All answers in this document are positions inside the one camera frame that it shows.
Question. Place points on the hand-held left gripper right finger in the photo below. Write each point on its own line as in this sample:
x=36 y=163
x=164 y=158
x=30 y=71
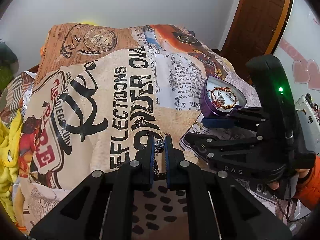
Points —
x=167 y=160

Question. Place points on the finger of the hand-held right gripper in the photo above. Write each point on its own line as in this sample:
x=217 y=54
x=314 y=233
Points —
x=225 y=147
x=217 y=123

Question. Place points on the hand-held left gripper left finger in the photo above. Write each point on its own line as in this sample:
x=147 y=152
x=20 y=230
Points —
x=150 y=160

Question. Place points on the silver drop earring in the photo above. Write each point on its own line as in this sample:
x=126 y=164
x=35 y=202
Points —
x=220 y=98
x=160 y=145

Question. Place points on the purple heart-shaped tin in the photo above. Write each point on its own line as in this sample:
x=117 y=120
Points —
x=207 y=105

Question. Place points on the orange sleeved right forearm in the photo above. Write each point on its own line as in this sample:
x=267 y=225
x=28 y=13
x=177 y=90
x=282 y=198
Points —
x=310 y=190

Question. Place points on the person's right hand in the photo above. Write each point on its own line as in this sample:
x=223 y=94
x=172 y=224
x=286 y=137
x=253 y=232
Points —
x=274 y=186

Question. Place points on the white heart-print sliding door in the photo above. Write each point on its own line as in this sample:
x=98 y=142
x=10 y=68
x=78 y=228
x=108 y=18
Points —
x=302 y=42

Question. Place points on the printed blanket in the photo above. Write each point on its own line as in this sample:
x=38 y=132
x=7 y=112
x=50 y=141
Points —
x=112 y=92

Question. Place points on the brown wooden door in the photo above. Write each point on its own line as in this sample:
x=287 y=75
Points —
x=255 y=17

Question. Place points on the yellow cloth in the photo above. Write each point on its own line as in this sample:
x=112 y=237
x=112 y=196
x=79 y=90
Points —
x=10 y=167

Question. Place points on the yellow curved tube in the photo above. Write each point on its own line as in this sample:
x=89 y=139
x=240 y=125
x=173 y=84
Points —
x=90 y=23

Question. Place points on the striped cloth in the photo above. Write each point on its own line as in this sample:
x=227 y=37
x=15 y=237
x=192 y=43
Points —
x=17 y=90

